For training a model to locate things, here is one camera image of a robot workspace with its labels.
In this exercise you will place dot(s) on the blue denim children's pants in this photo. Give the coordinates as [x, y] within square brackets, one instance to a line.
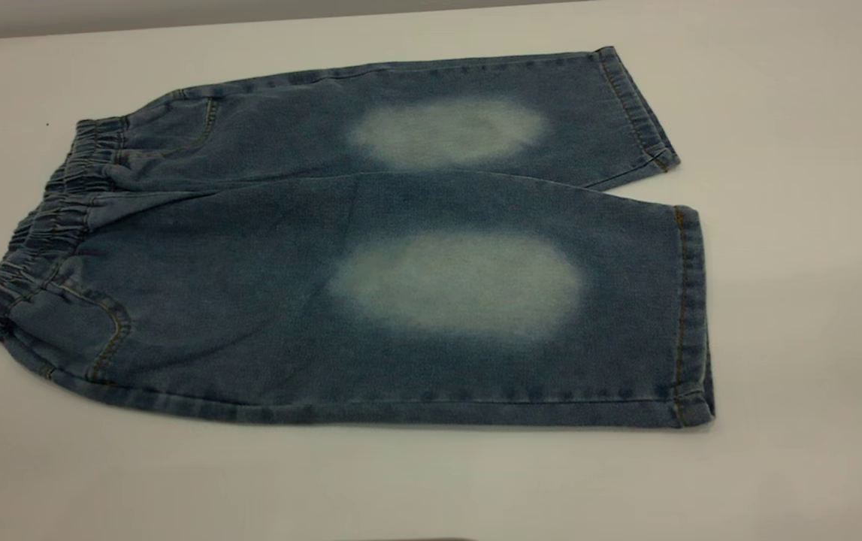
[250, 285]

